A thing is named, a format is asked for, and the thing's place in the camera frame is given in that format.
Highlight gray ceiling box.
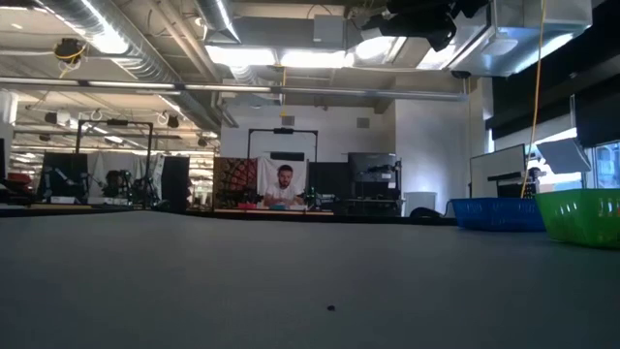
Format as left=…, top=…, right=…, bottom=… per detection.
left=312, top=13, right=346, bottom=44

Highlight long ceiling pipe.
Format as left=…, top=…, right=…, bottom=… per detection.
left=0, top=77, right=466, bottom=102

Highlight ceiling light panel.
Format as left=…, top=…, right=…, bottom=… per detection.
left=205, top=44, right=351, bottom=70

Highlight whiteboard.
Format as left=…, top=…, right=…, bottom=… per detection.
left=468, top=143, right=528, bottom=199

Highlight black backdrop stand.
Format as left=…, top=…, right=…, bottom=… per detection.
left=246, top=127, right=320, bottom=164

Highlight black standing desk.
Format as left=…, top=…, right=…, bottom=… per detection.
left=486, top=167, right=546, bottom=199

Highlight white bin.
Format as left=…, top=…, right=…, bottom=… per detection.
left=403, top=190, right=438, bottom=217

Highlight gray tilted panel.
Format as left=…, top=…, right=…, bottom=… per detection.
left=535, top=137, right=593, bottom=175

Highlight blue plastic basket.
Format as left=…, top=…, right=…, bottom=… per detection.
left=449, top=197, right=547, bottom=233

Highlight white hanging cloth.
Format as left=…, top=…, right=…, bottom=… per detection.
left=255, top=153, right=309, bottom=198

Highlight person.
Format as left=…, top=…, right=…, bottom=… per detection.
left=263, top=164, right=305, bottom=209

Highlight patterned hanging cloth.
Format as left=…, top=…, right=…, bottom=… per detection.
left=211, top=156, right=259, bottom=210

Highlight green plastic basket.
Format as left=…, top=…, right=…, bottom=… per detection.
left=535, top=188, right=620, bottom=250

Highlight gray table mat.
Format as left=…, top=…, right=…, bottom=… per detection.
left=0, top=212, right=620, bottom=349

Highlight black upright panel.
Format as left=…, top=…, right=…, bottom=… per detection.
left=161, top=154, right=191, bottom=213

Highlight black background robot arms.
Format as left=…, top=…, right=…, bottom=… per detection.
left=43, top=167, right=161, bottom=206

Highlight black monitor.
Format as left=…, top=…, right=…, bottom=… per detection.
left=37, top=151, right=91, bottom=201

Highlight red object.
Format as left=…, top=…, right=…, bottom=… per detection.
left=4, top=173, right=33, bottom=196

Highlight rectangular silver duct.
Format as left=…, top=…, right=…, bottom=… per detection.
left=416, top=0, right=595, bottom=79

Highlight yellow hanging cable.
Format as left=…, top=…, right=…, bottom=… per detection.
left=519, top=0, right=546, bottom=199

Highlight yellow cable reel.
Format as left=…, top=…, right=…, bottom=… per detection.
left=52, top=37, right=87, bottom=65

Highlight black stand frame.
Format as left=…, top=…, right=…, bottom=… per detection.
left=75, top=118, right=155, bottom=205

